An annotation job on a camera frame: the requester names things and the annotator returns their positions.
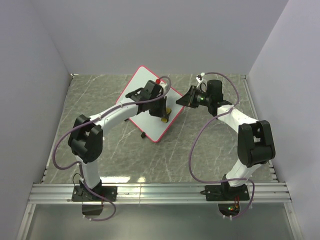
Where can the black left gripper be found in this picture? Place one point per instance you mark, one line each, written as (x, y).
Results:
(161, 112)

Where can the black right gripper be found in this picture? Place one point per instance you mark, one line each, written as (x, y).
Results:
(188, 99)

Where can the yellow whiteboard eraser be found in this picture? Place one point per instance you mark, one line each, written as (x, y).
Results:
(166, 115)

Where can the pink framed whiteboard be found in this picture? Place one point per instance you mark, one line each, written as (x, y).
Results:
(153, 127)

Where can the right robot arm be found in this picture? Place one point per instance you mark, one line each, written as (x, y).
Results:
(255, 144)

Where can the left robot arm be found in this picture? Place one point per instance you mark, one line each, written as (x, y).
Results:
(86, 142)

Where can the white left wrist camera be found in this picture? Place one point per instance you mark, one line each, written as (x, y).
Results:
(165, 86)

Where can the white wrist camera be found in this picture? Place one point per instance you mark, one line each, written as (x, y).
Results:
(165, 86)
(200, 79)

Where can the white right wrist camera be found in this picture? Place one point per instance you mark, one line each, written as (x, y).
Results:
(200, 79)

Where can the wire whiteboard stand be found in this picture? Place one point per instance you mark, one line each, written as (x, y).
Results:
(142, 133)

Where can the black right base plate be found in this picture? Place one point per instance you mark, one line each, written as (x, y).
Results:
(224, 192)

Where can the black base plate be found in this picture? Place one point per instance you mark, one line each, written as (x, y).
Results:
(82, 194)
(224, 192)

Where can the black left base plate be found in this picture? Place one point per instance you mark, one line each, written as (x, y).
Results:
(82, 194)

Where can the aluminium front rail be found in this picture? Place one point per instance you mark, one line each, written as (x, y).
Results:
(155, 193)

